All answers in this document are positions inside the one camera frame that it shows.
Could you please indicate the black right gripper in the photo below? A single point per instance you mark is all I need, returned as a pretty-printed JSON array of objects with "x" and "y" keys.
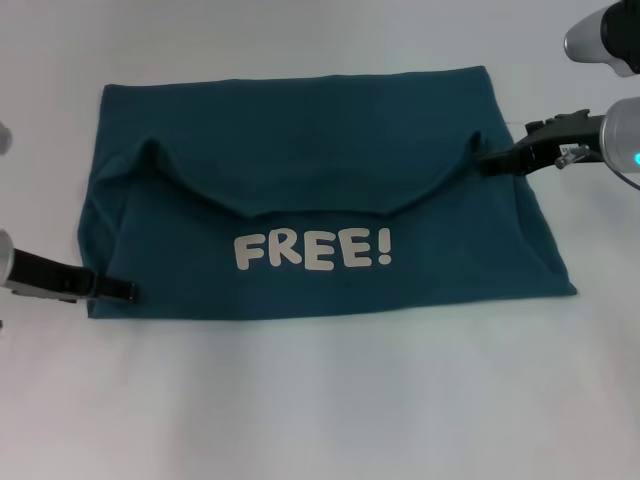
[{"x": 560, "y": 137}]

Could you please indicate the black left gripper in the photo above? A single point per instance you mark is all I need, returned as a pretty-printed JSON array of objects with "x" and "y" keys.
[{"x": 50, "y": 275}]

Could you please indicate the teal blue t-shirt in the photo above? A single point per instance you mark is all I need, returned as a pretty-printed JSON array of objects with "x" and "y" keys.
[{"x": 325, "y": 150}]

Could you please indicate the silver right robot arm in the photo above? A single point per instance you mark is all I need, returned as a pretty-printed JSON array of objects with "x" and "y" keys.
[{"x": 617, "y": 130}]

